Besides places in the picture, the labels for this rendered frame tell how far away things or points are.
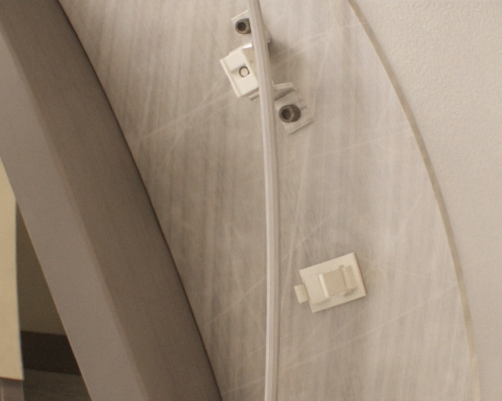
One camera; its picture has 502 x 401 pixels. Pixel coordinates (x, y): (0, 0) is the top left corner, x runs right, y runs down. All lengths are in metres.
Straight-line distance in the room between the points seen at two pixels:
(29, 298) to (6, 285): 0.59
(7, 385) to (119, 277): 5.05
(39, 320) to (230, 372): 5.55
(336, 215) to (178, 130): 0.07
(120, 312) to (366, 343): 0.08
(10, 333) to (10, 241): 0.21
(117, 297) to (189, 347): 0.04
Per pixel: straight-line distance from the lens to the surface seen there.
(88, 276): 1.02
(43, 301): 6.59
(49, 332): 6.60
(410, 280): 1.01
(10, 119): 1.03
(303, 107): 1.02
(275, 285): 1.00
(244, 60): 1.01
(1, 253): 5.98
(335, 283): 1.01
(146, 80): 1.05
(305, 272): 1.03
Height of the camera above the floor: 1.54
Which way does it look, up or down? 10 degrees down
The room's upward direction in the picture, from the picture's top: 3 degrees clockwise
